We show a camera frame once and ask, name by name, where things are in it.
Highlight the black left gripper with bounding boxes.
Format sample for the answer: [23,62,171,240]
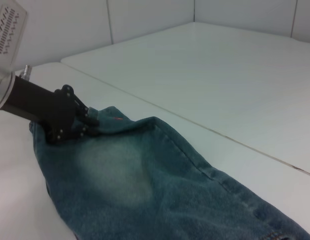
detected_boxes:
[1,74,102,145]

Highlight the blue denim shorts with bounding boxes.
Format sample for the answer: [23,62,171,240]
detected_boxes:
[28,105,310,240]

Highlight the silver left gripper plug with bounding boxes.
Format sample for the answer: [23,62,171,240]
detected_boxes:
[18,64,33,81]

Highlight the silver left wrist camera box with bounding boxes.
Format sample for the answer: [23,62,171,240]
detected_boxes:
[0,0,29,74]

